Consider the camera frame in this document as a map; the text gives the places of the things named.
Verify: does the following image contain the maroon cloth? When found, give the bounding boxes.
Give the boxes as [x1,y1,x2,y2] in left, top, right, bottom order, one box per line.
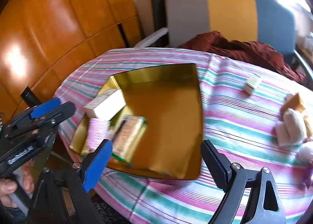
[178,31,307,82]

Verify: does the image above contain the person's left hand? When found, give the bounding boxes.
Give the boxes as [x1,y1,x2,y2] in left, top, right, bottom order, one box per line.
[0,161,36,208]

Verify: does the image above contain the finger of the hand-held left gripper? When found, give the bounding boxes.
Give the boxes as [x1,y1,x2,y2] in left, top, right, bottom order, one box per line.
[6,97,61,129]
[27,102,76,141]

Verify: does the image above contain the gold foil box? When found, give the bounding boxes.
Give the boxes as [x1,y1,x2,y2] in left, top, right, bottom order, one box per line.
[69,116,91,154]

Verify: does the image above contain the black bar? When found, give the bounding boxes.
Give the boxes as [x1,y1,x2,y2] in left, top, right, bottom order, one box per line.
[20,87,42,107]

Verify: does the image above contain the white cardboard box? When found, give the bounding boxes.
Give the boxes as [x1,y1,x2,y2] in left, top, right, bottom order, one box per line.
[84,89,127,120]

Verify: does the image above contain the yellow gold box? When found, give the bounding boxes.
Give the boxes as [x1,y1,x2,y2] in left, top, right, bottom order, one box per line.
[100,75,121,95]

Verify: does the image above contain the striped tablecloth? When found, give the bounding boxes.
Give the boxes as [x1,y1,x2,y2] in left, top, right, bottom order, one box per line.
[52,47,313,224]

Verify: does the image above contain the gold metal tin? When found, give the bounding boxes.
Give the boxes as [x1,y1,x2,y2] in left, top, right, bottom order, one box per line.
[69,63,204,181]

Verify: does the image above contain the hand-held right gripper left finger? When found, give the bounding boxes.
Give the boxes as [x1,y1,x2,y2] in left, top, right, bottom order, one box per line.
[26,139,113,224]

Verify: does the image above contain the small white green box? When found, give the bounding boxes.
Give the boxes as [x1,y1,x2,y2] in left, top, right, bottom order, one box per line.
[243,74,263,96]

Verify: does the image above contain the plastic white roll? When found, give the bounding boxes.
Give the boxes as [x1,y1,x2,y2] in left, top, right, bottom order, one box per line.
[284,109,308,145]

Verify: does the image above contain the tan box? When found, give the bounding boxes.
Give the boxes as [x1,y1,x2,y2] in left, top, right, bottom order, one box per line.
[303,114,313,139]
[280,92,307,114]

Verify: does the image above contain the wooden cabinet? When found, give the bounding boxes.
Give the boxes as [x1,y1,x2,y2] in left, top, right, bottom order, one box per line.
[0,0,145,126]

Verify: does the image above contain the pink striped packet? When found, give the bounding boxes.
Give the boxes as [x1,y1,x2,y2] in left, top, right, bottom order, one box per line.
[84,118,112,152]

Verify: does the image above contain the grey yellow blue chair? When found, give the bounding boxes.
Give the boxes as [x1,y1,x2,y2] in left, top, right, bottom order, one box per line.
[134,0,313,80]

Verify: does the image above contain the green yellow printed box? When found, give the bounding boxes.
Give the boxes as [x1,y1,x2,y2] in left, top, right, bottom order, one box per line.
[109,114,148,163]

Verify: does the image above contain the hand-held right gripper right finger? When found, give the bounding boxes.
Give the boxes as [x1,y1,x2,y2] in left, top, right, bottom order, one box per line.
[200,139,286,224]

